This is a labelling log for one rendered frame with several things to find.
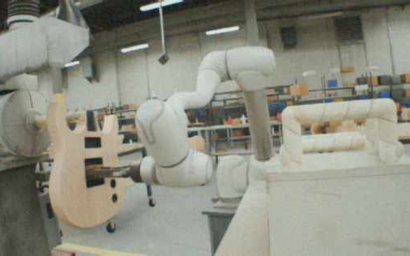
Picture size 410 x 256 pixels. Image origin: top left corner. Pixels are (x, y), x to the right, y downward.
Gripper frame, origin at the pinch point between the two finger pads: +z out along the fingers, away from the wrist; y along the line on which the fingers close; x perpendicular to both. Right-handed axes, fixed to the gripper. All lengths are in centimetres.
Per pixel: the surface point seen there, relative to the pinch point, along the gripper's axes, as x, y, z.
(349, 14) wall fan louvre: 487, 1039, -385
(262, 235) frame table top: -15, -14, -57
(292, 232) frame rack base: -10, -26, -63
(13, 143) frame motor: 11.5, -15.8, 23.5
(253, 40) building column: 282, 653, 1
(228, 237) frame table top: -15, -16, -49
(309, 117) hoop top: 10, -27, -67
